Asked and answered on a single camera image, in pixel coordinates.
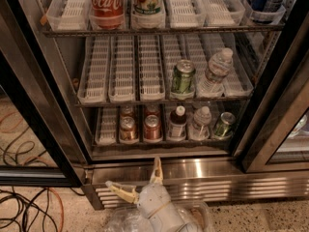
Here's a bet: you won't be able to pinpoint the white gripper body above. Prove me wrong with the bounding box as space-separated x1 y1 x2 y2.
137 184 171 218

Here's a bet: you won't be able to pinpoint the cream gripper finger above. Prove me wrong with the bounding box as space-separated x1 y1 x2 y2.
150 157 163 185
105 181 139 204

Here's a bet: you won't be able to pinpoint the orange can front bottom shelf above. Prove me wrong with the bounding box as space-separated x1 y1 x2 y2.
120 116 137 143

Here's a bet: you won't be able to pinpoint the orange can shelf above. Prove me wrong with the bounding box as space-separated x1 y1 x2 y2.
120 116 137 143
120 105 135 117

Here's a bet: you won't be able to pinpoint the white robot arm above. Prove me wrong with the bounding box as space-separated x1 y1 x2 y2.
105 157 203 232

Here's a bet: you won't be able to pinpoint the red can front bottom shelf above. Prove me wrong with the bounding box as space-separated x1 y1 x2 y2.
144 115 161 140

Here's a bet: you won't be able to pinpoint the red can shelf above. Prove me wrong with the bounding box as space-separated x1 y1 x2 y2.
144 104 160 116
144 115 161 140

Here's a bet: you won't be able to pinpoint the clear water bottle bottom shelf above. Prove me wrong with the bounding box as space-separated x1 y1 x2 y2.
189 106 211 141

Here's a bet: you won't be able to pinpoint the clear water bottle shelf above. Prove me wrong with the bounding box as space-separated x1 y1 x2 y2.
189 106 211 141
197 47 233 98

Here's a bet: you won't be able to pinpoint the red can rear bottom shelf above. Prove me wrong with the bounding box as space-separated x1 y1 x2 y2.
144 104 160 116

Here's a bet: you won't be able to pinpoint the orange can rear bottom shelf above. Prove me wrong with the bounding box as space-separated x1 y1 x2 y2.
120 105 135 117

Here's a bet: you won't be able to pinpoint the green can bottom shelf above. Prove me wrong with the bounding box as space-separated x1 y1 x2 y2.
212 112 236 139

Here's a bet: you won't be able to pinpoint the green can shelf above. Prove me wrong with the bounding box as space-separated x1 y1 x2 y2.
212 112 236 139
171 59 196 100

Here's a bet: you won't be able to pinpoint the open glass fridge door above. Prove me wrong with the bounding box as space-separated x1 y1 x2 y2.
0 0 84 187

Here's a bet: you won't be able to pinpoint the green can middle shelf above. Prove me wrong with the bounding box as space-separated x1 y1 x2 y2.
171 59 196 100

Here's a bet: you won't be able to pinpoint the clear water bottle middle shelf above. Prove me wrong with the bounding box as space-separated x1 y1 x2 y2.
197 47 233 98

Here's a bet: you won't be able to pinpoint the stainless steel fridge cabinet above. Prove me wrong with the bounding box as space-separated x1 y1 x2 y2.
18 0 308 209

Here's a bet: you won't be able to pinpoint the right sliding fridge door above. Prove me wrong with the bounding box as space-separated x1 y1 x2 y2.
240 15 309 173

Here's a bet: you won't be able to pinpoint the red Coca-Cola can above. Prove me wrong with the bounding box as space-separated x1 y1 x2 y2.
91 0 124 29

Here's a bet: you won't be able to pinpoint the clear plastic bin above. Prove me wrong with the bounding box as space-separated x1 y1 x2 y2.
102 201 215 232

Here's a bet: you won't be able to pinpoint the dark drink bottle white cap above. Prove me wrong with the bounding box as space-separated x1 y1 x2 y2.
168 105 186 141

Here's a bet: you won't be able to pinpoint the orange floor cable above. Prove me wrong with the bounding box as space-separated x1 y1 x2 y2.
46 187 65 232

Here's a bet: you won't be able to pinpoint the black floor cables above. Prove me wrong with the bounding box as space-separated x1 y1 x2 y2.
0 187 85 232

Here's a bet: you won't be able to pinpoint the middle wire shelf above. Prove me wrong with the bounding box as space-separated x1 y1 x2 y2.
74 96 252 108

